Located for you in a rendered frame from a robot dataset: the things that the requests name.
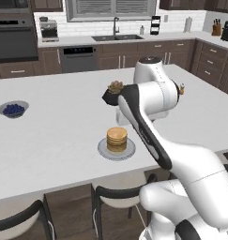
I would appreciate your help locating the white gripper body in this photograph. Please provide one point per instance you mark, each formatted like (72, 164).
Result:
(122, 117)

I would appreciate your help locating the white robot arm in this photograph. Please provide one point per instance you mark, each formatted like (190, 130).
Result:
(193, 175)

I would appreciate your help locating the stack of pancakes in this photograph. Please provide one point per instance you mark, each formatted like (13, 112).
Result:
(117, 139)

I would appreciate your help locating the succulent in black pot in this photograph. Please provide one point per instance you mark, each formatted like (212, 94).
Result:
(112, 95)

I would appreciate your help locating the grey round plate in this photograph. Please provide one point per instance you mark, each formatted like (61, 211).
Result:
(103, 150)

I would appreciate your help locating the long brown base cupboards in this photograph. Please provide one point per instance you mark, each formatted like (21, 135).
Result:
(112, 57)

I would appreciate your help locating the small orange bottle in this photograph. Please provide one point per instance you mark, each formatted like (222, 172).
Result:
(182, 89)

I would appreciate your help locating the grey dishwasher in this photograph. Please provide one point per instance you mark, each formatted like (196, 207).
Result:
(78, 59)

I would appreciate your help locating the black and white chair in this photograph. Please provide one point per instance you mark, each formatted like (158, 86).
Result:
(21, 218)
(118, 195)

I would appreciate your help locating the steel sink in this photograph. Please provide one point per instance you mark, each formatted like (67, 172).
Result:
(117, 37)

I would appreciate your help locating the small soap dispenser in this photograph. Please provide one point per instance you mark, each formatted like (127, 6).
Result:
(142, 30)

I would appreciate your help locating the dark metal tap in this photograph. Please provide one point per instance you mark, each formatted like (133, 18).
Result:
(115, 26)

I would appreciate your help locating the black and white rack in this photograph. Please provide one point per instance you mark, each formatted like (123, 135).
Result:
(155, 25)

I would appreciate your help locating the brown drawer cupboards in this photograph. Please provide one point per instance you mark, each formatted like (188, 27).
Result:
(212, 65)

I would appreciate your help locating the bowl of blueberries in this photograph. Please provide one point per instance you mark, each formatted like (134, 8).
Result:
(13, 110)

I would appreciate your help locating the window with grey blinds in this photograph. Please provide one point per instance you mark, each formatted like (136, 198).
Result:
(110, 8)

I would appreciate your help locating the white paper towel roll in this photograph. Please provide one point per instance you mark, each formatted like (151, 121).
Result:
(188, 25)

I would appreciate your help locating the silver coffee machine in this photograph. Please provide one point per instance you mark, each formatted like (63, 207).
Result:
(49, 29)

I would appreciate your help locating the wooden knife block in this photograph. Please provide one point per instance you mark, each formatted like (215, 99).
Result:
(216, 28)

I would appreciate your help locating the white wall socket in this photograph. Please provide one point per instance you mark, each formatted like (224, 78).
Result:
(165, 18)

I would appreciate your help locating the black wall oven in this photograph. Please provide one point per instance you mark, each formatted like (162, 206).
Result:
(13, 37)

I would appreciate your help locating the wide brown wall cupboards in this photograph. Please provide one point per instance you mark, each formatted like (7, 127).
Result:
(196, 4)

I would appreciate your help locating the small brown wall cupboard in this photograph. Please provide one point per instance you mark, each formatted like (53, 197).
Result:
(46, 4)

